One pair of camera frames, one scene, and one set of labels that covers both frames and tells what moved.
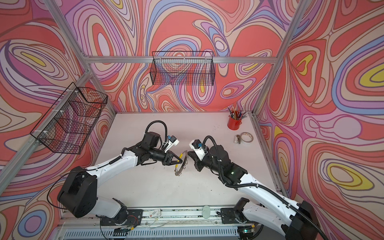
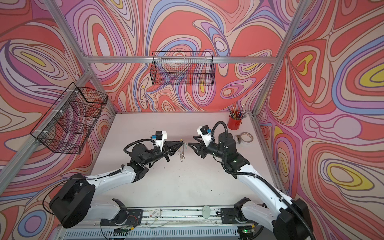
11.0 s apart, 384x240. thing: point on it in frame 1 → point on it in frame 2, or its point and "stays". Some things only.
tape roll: (247, 137) stays
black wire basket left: (63, 129) stays
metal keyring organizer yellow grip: (176, 165) → (181, 153)
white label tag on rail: (154, 213) stays
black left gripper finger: (173, 154) → (174, 145)
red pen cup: (234, 124) stays
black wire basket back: (182, 68) stays
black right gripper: (198, 163) → (199, 147)
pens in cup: (238, 114) stays
